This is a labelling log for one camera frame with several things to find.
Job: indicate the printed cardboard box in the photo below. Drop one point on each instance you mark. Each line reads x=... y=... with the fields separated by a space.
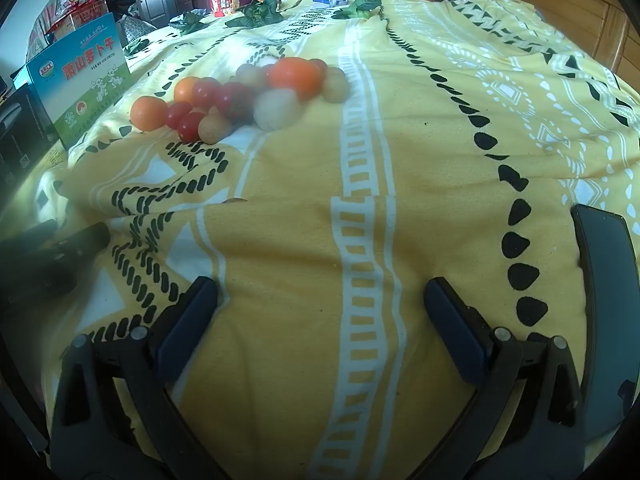
x=75 y=20

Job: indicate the light wooden cabinet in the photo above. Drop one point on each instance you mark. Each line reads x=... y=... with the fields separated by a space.
x=575 y=15

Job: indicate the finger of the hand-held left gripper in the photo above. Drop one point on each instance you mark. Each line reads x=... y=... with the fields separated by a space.
x=82 y=242

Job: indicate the blue green cardboard box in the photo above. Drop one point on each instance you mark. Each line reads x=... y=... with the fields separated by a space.
x=85 y=80

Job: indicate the brown longan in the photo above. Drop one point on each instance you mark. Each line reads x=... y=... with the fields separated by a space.
x=247 y=75
x=215 y=129
x=335 y=85

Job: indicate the green bok choy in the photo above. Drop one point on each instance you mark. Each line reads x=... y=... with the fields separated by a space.
x=190 y=22
x=361 y=5
x=260 y=11

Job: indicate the white peeled chunk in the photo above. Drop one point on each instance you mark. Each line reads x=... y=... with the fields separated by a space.
x=276 y=109

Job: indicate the red snack packet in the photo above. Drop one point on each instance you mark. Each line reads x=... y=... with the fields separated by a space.
x=226 y=4

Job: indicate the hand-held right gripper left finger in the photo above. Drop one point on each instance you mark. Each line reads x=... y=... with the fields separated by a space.
x=189 y=320

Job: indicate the orange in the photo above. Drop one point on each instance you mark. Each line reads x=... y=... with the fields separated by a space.
x=149 y=112
x=296 y=77
x=186 y=90

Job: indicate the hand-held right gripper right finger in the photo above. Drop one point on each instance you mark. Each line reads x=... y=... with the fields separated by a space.
x=454 y=325

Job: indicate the black box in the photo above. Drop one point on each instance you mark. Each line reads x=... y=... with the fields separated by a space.
x=22 y=135

